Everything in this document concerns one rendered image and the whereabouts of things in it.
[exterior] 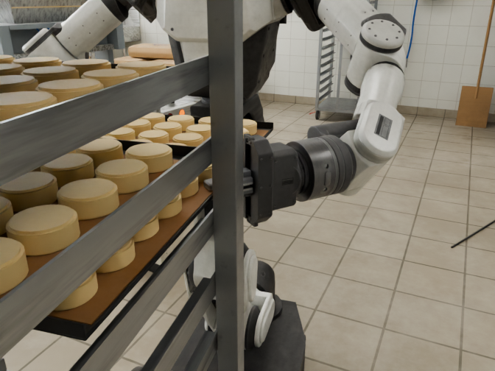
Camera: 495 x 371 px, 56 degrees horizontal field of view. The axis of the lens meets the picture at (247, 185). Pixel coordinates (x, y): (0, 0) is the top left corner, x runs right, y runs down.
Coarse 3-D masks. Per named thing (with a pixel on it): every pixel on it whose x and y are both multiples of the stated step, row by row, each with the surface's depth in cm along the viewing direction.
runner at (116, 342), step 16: (208, 224) 54; (192, 240) 50; (176, 256) 46; (192, 256) 50; (160, 272) 43; (176, 272) 46; (144, 288) 45; (160, 288) 43; (128, 304) 43; (144, 304) 40; (112, 320) 41; (128, 320) 38; (144, 320) 41; (112, 336) 36; (128, 336) 38; (96, 352) 34; (112, 352) 36; (80, 368) 32; (96, 368) 34
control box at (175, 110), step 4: (188, 104) 213; (192, 104) 213; (172, 108) 205; (176, 108) 205; (180, 108) 207; (184, 108) 209; (188, 108) 211; (164, 112) 199; (168, 112) 200; (172, 112) 203; (176, 112) 205; (184, 112) 209; (188, 112) 212
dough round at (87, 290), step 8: (88, 280) 38; (96, 280) 39; (80, 288) 37; (88, 288) 38; (96, 288) 39; (72, 296) 37; (80, 296) 37; (88, 296) 38; (64, 304) 37; (72, 304) 37; (80, 304) 37
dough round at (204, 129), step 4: (196, 124) 82; (200, 124) 82; (204, 124) 82; (188, 128) 80; (192, 128) 80; (196, 128) 80; (200, 128) 80; (204, 128) 80; (208, 128) 80; (196, 132) 78; (200, 132) 78; (204, 132) 78; (208, 132) 79; (204, 136) 78; (208, 136) 79; (204, 140) 79
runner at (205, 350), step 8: (216, 328) 63; (208, 336) 65; (216, 336) 62; (200, 344) 64; (208, 344) 60; (216, 344) 62; (200, 352) 62; (208, 352) 60; (192, 360) 61; (200, 360) 57; (208, 360) 60; (184, 368) 60; (192, 368) 60; (200, 368) 57
